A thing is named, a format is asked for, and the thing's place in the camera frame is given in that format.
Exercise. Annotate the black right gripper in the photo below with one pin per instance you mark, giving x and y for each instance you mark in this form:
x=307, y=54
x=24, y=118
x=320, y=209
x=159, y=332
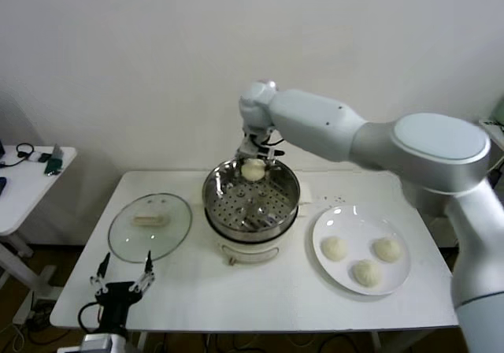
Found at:
x=260, y=148

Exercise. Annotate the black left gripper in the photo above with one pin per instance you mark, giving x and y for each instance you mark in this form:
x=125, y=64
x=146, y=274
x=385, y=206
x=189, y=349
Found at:
x=116, y=294

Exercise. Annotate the white steamed baozi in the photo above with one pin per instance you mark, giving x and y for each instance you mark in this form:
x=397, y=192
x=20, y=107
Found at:
x=253, y=171
x=334, y=247
x=388, y=249
x=367, y=274

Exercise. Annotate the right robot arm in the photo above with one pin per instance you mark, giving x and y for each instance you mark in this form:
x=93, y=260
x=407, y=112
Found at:
x=315, y=120

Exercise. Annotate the stainless steel steamer basket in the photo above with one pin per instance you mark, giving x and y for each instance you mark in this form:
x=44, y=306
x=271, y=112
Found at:
x=214, y=181

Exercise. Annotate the white table leg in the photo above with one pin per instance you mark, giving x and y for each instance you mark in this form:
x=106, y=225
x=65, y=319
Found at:
x=380, y=343
x=141, y=343

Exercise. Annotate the cream electric cooker base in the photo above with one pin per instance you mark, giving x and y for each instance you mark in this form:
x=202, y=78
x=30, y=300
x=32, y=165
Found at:
x=248, y=252

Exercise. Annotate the white floor power strip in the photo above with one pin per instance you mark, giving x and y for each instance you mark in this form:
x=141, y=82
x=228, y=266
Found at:
x=39, y=309

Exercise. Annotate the white round plate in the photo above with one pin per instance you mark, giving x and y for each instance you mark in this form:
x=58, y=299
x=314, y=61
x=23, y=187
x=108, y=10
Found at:
x=354, y=227

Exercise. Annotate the white side desk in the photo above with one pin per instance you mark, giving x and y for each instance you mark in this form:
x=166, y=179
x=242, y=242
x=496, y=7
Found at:
x=27, y=195

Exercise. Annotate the dark blue object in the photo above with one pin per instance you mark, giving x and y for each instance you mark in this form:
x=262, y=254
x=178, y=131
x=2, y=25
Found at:
x=2, y=185

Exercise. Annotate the white shelf board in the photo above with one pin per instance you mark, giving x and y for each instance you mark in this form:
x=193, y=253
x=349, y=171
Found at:
x=497, y=130

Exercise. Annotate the mint green appliance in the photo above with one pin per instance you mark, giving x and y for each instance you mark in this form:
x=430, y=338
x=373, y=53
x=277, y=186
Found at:
x=500, y=110

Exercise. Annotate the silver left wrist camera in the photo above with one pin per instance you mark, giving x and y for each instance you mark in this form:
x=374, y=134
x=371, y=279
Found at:
x=96, y=344

